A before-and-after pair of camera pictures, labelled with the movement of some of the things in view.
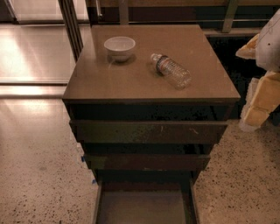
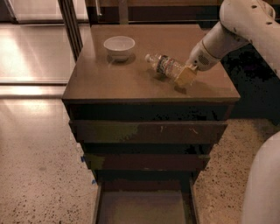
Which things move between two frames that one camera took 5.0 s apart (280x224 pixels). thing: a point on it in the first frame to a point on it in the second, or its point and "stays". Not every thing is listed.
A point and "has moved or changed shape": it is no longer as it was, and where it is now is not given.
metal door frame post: [73, 27] stays
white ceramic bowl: [120, 47] stays
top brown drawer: [150, 131] stays
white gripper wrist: [269, 48] to [199, 59]
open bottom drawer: [146, 196] stays
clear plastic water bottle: [178, 76] has moved or changed shape
